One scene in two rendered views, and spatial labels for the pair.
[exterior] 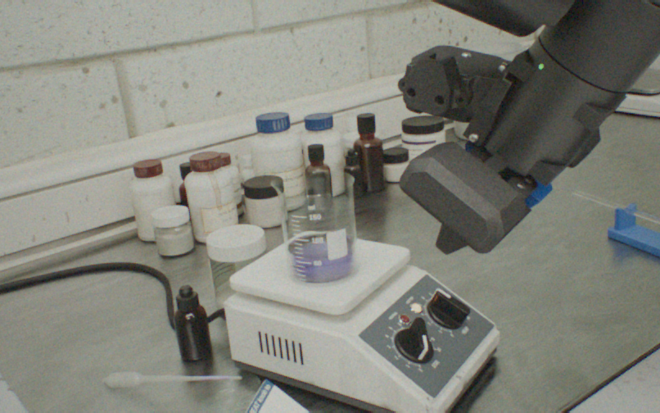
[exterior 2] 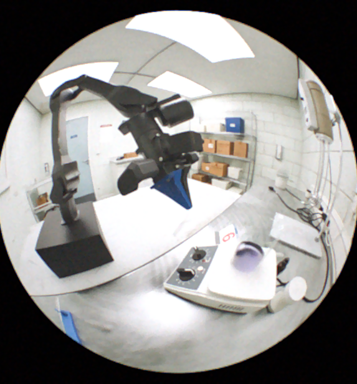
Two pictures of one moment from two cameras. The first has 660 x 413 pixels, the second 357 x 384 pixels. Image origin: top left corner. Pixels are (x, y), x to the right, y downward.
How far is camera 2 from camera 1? 0.66 m
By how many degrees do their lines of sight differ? 136
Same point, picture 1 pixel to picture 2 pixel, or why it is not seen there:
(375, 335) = (213, 249)
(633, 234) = (73, 335)
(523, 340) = (152, 295)
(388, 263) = (217, 272)
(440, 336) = (189, 265)
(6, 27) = not seen: outside the picture
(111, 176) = not seen: outside the picture
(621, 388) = (132, 266)
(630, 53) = not seen: hidden behind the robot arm
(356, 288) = (225, 250)
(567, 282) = (115, 328)
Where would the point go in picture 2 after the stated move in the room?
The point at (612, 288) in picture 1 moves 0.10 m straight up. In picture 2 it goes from (100, 316) to (69, 301)
